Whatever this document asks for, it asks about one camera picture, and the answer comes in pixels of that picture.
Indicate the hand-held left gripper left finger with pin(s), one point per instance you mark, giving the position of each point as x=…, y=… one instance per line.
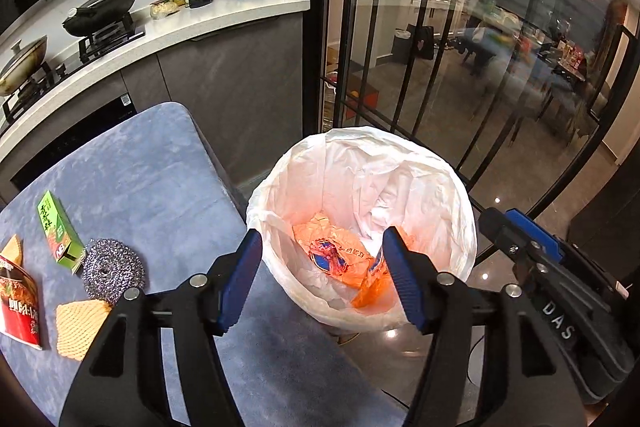
x=242, y=282

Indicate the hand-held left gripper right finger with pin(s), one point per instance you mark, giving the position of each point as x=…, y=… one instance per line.
x=402, y=287

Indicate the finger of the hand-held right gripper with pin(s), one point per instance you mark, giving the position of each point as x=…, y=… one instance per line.
x=537, y=232
x=505, y=242

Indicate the orange plastic bag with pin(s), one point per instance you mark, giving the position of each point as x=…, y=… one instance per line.
x=335, y=252

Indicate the trash bin with white liner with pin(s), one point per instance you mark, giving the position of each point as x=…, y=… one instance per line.
x=310, y=177

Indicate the steel wool scrubber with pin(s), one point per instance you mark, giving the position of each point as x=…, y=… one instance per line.
x=112, y=269

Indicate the yellow sponge cloth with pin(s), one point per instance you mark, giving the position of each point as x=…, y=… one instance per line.
x=80, y=327

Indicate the green cardboard box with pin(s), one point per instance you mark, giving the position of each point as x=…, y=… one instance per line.
x=57, y=227

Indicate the red noodle packet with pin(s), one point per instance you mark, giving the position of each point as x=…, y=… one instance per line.
x=17, y=307

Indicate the blue-grey velvet tablecloth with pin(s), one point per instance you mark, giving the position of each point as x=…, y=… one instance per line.
x=150, y=167

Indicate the black bag with heart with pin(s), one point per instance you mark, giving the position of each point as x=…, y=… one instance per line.
x=422, y=42

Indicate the built-in black oven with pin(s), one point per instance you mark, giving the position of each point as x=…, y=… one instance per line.
x=75, y=142

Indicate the dark floor bin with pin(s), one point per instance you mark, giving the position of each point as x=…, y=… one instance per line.
x=401, y=49

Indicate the black framed glass door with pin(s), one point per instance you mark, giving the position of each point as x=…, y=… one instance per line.
x=380, y=7

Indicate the black gas stove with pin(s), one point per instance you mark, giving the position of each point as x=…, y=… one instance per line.
x=100, y=44

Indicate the dish of garlic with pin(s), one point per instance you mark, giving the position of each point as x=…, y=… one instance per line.
x=164, y=9

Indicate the black pan with lid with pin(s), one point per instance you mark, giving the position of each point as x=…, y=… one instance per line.
x=102, y=9

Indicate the brass wok with lid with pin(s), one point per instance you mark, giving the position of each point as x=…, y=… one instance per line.
x=22, y=64

